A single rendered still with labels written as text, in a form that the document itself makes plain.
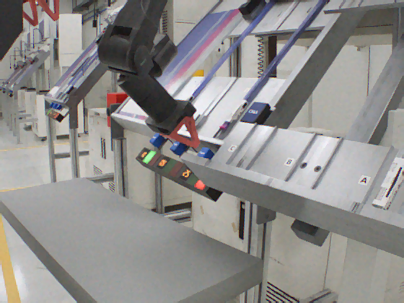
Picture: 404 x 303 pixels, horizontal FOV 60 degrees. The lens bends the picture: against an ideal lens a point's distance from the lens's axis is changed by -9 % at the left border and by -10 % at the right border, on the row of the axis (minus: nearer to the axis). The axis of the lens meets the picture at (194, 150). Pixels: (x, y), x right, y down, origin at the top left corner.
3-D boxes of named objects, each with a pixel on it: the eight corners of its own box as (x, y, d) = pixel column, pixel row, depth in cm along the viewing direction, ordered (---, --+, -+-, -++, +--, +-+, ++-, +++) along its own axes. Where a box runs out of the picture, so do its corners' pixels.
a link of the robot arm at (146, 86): (107, 82, 67) (123, 77, 63) (129, 57, 70) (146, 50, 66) (133, 108, 71) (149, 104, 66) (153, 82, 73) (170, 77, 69)
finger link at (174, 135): (195, 130, 81) (167, 99, 77) (214, 134, 75) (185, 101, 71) (175, 154, 80) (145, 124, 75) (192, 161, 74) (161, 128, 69)
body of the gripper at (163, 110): (169, 104, 78) (146, 78, 74) (196, 107, 69) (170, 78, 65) (149, 128, 76) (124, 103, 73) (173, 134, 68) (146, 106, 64)
